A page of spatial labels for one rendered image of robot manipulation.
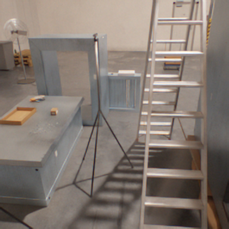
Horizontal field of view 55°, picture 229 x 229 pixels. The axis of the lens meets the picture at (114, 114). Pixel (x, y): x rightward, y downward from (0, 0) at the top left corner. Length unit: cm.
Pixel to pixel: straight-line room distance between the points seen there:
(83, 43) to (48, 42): 59
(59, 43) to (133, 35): 784
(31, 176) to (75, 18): 1011
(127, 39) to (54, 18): 382
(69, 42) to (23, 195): 233
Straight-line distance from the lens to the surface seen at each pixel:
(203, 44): 181
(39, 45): 398
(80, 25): 1187
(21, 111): 348
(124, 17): 1137
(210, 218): 250
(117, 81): 453
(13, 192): 281
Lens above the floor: 200
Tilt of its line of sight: 26 degrees down
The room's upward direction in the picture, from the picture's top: 1 degrees counter-clockwise
